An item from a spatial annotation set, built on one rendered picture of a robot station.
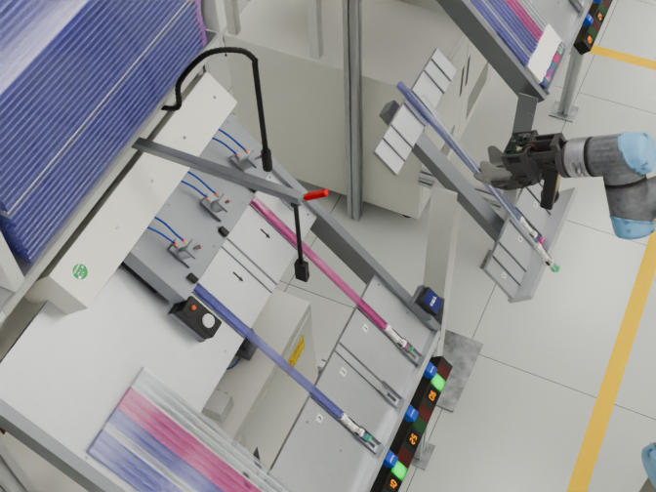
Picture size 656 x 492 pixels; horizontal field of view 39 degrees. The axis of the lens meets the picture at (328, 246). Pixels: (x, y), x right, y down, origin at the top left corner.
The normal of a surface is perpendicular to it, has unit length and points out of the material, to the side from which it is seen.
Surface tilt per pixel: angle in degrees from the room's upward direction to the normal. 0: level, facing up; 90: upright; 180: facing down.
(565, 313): 0
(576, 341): 0
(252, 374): 0
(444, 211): 90
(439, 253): 90
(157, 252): 46
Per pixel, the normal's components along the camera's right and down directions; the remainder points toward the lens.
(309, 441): 0.62, -0.19
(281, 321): -0.04, -0.60
